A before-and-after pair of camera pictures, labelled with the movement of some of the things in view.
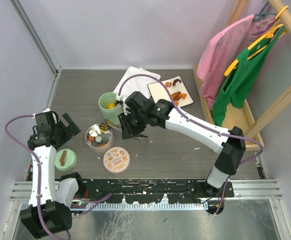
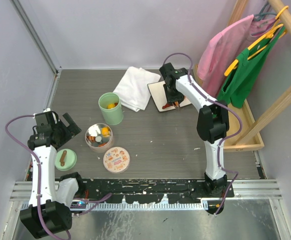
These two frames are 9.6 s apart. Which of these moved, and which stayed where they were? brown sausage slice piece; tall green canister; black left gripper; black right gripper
Moved: black right gripper
Stayed: brown sausage slice piece; black left gripper; tall green canister
